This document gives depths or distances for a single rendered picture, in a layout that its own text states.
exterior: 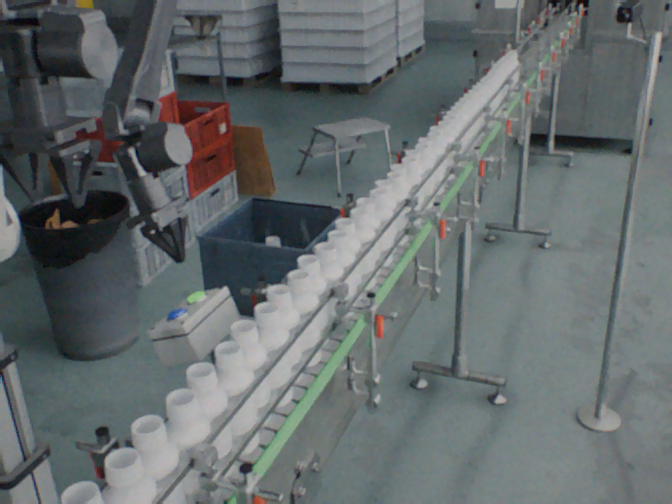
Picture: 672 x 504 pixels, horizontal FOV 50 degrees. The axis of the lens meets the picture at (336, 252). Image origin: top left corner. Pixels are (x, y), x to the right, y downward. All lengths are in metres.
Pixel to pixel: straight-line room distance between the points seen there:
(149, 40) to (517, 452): 1.94
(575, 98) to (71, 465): 4.45
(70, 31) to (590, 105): 5.26
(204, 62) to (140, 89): 7.58
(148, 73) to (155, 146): 0.12
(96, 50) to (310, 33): 7.18
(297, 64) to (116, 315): 5.29
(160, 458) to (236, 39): 7.75
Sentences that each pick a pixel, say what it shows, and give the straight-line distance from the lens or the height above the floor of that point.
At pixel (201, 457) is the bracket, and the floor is 1.12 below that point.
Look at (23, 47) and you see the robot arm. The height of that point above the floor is 1.58.
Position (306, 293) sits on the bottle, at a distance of 1.17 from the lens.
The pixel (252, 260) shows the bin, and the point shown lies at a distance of 1.86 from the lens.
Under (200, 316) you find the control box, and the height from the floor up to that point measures 1.11.
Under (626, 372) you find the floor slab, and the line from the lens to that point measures 3.15.
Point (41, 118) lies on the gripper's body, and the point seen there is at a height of 1.50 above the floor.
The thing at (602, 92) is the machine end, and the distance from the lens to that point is 5.84.
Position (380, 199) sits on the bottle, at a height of 1.15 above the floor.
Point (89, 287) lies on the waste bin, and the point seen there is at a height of 0.36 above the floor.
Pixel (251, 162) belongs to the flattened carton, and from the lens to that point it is 4.85.
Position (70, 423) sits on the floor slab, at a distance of 2.96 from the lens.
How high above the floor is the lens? 1.68
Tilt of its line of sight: 25 degrees down
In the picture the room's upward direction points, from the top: 2 degrees counter-clockwise
